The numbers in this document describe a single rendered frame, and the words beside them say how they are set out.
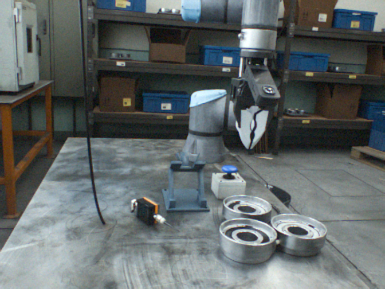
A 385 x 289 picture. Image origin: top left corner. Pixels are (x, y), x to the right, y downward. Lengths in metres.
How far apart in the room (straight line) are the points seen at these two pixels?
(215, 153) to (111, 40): 3.56
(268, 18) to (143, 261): 0.53
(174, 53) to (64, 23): 1.23
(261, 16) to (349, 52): 4.75
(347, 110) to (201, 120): 3.89
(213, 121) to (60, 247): 0.68
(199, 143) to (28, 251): 0.68
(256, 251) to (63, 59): 3.98
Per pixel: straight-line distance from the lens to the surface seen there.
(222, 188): 0.94
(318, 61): 4.75
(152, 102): 4.24
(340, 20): 4.84
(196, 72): 4.16
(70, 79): 4.48
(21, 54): 2.81
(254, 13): 0.81
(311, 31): 4.58
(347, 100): 4.97
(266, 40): 0.81
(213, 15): 0.92
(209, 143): 1.23
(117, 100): 4.19
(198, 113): 1.22
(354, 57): 5.58
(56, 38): 4.48
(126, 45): 4.67
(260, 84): 0.77
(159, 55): 4.14
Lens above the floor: 1.15
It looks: 14 degrees down
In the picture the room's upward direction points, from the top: 4 degrees clockwise
